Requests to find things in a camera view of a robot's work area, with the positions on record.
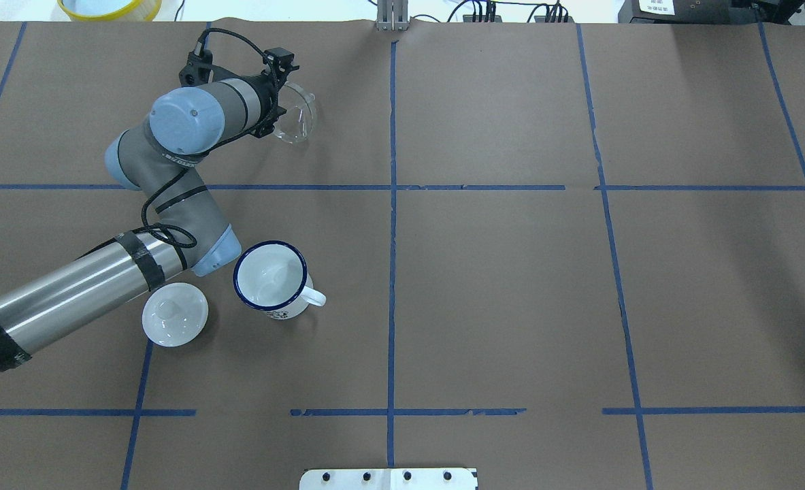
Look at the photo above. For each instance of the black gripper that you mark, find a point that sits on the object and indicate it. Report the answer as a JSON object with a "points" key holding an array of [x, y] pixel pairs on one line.
{"points": [[264, 99]]}

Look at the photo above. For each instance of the white cup lid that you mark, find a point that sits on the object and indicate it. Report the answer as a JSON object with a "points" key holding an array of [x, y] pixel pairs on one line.
{"points": [[175, 314]]}

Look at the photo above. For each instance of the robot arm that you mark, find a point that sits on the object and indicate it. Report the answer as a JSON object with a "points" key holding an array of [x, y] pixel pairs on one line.
{"points": [[181, 226]]}

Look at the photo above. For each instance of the white enamel cup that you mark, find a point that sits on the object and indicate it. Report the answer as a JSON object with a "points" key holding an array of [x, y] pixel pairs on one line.
{"points": [[273, 277]]}

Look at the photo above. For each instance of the yellow tape roll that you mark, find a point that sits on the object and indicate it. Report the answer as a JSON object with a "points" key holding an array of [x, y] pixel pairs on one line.
{"points": [[110, 11]]}

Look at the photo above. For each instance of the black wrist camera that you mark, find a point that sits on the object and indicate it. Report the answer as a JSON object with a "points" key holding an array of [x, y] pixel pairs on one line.
{"points": [[280, 61]]}

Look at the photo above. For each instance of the aluminium frame post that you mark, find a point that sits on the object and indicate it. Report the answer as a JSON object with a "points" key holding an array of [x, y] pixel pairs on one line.
{"points": [[392, 15]]}

